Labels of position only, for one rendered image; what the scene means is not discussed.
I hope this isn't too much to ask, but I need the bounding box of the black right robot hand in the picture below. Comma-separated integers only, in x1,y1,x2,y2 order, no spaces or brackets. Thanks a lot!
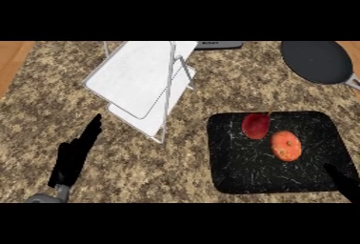
321,163,360,204

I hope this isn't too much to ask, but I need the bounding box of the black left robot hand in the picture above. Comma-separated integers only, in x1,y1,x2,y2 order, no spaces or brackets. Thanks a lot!
45,112,104,189

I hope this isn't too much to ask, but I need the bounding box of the black speckled tray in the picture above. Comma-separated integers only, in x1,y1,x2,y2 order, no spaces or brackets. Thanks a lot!
204,111,360,195

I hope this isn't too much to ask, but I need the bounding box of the orange squash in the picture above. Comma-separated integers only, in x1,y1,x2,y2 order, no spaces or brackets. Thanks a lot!
269,130,302,163

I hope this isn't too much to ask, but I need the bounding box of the white tiered shelf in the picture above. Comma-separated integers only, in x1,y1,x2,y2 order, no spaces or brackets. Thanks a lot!
80,41,198,144

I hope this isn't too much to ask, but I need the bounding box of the red apple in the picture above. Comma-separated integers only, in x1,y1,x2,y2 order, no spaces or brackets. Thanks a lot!
240,111,272,141

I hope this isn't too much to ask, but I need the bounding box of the dark grey frying pan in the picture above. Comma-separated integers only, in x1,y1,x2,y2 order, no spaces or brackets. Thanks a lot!
280,41,360,92

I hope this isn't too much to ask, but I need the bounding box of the dark grey flat appliance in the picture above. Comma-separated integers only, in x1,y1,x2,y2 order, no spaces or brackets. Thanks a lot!
194,41,244,51

